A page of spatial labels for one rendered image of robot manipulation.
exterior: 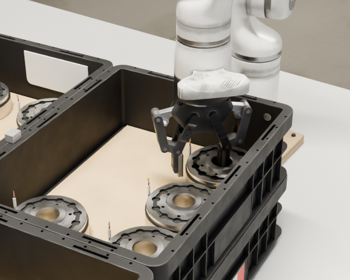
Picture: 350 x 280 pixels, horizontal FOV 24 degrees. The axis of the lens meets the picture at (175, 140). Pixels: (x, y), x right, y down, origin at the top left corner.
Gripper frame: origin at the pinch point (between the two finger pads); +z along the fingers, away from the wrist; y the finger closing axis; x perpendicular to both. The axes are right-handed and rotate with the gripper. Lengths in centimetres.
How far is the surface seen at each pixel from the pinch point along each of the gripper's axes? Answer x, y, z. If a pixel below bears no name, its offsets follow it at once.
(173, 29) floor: -238, -44, 85
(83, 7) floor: -272, -7, 85
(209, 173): 2.0, -0.8, 0.6
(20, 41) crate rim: -32.3, 23.2, -6.3
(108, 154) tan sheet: -10.7, 11.8, 3.8
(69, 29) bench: -88, 12, 16
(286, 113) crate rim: -0.7, -12.4, -6.2
